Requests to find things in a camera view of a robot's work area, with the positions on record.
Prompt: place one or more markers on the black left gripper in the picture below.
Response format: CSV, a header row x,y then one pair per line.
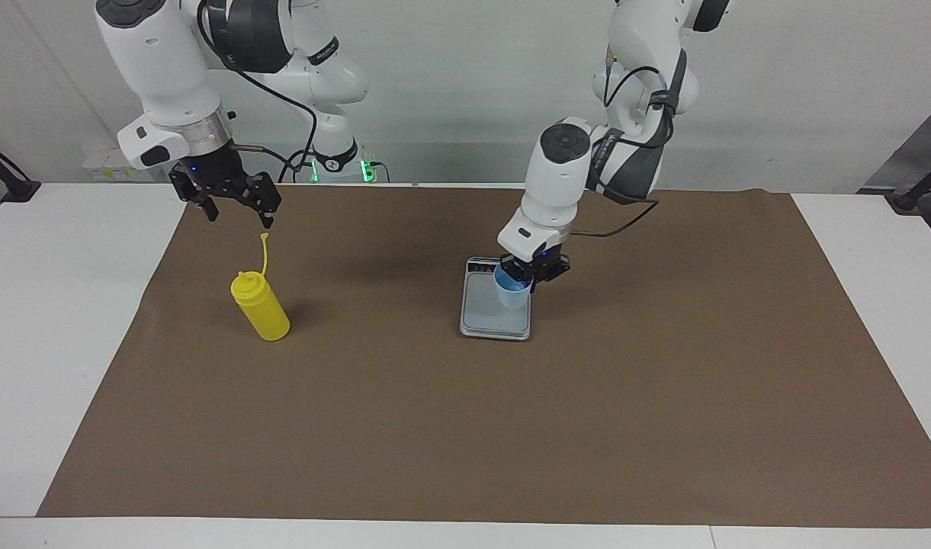
x,y
550,264

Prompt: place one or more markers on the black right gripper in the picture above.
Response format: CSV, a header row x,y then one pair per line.
x,y
215,171

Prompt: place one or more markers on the light blue plastic cup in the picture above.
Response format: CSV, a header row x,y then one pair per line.
x,y
511,296

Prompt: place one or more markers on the yellow squeeze bottle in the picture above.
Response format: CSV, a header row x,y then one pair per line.
x,y
263,313

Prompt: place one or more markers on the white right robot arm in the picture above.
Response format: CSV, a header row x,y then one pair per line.
x,y
160,61

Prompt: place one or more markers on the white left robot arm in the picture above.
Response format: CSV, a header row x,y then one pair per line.
x,y
560,175

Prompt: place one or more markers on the silver digital kitchen scale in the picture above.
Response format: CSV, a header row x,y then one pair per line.
x,y
488,316

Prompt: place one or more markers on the white power strip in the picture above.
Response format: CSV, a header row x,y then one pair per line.
x,y
118,164

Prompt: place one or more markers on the brown paper mat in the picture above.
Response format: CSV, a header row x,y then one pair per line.
x,y
465,435

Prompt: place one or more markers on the black clamp stand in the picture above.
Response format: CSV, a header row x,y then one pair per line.
x,y
922,187
11,183

